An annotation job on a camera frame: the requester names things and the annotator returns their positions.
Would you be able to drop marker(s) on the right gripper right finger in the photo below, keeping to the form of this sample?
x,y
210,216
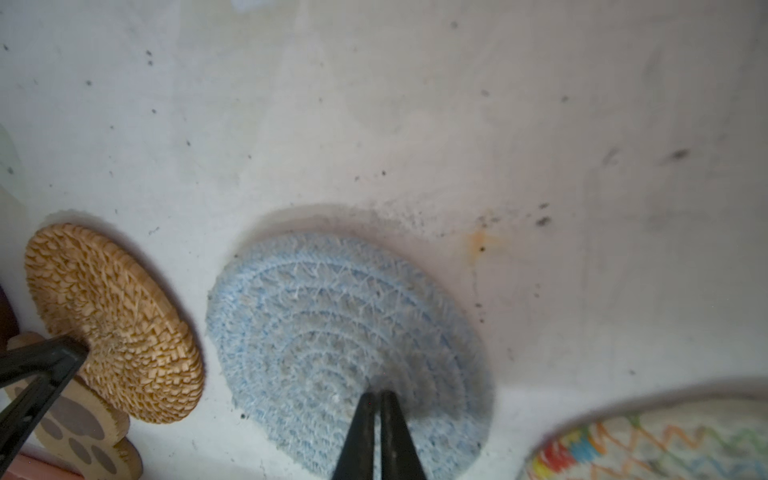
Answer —
x,y
399,458

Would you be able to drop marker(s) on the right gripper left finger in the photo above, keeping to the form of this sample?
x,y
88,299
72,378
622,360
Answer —
x,y
356,460

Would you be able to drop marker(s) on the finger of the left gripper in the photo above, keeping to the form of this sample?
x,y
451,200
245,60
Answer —
x,y
47,367

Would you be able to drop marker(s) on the light blue woven coaster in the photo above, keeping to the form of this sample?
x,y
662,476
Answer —
x,y
306,323

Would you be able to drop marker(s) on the multicolour woven round coaster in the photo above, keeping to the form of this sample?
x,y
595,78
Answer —
x,y
707,439

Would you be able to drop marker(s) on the dark brown round wooden coaster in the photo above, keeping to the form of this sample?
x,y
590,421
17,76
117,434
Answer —
x,y
8,324

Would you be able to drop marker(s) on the paw shaped wooden coaster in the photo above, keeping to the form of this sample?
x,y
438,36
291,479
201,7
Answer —
x,y
81,432

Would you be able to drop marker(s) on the woven rattan round coaster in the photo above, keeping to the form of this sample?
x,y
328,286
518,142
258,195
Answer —
x,y
143,357

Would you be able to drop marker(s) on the pink rectangular tray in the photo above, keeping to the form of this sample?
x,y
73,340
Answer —
x,y
27,468

